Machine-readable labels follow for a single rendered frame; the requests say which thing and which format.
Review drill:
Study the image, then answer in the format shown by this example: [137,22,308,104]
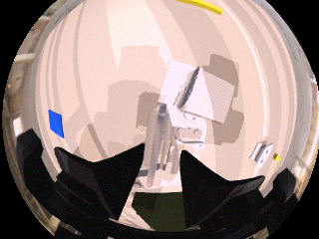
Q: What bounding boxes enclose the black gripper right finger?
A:
[179,150,266,230]

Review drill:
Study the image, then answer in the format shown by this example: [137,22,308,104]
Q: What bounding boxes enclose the blue flat rectangular plate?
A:
[48,111,64,139]

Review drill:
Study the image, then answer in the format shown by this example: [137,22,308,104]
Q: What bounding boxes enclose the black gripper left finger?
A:
[55,142,145,222]

